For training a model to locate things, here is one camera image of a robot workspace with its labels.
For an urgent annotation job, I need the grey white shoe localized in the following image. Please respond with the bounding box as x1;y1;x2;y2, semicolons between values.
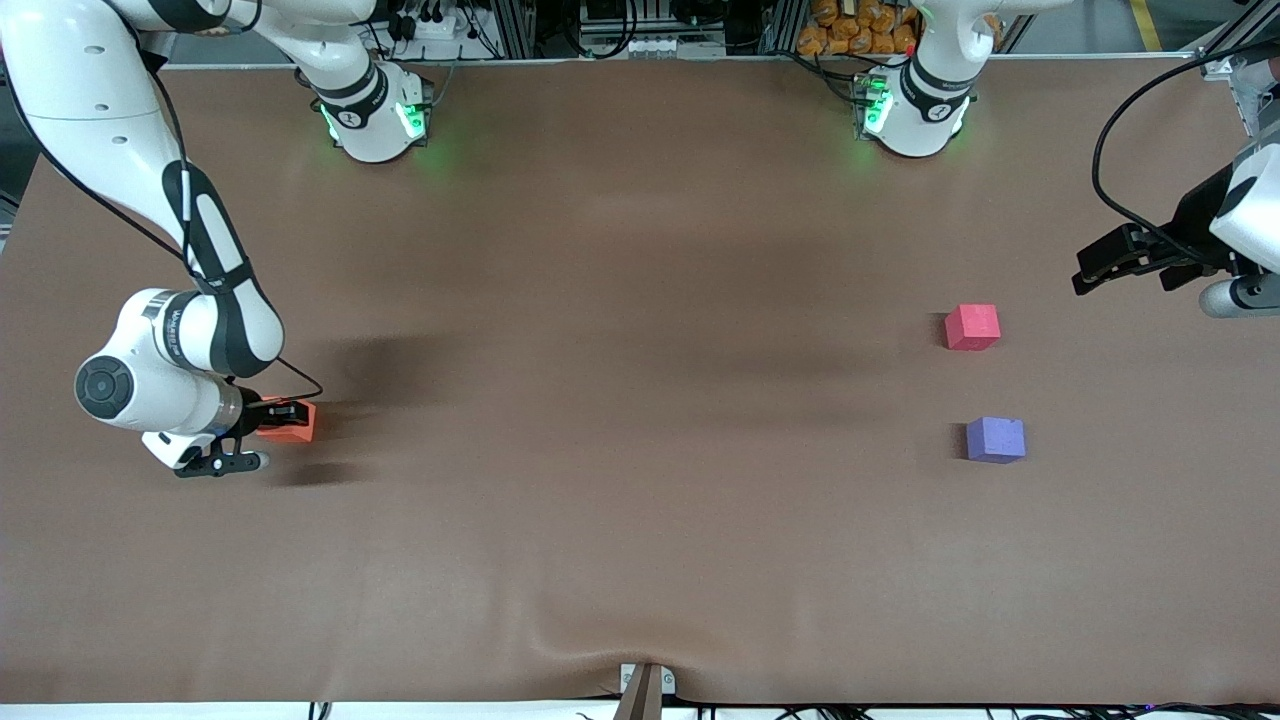
1232;52;1280;136

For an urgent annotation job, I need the metal table edge bracket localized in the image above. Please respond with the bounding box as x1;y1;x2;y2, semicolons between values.
616;662;678;720

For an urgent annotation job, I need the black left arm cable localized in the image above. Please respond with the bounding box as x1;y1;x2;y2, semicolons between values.
1091;40;1280;263

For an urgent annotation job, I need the white connector block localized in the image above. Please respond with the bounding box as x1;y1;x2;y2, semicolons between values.
627;35;727;60

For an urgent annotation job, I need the red foam cube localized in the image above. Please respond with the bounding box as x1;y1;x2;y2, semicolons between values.
945;304;1001;352

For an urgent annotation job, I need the bag of orange goods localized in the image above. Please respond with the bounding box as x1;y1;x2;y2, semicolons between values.
797;0;1004;58

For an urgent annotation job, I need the orange foam cube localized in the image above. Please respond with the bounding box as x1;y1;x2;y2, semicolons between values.
257;398;318;445

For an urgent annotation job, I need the white power strip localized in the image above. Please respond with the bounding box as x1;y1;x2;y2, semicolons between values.
398;8;473;43

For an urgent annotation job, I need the purple foam cube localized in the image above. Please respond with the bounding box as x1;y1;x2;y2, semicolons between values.
966;416;1027;465

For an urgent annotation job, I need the brown table mat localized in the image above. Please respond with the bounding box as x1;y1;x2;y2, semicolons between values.
0;56;1280;707

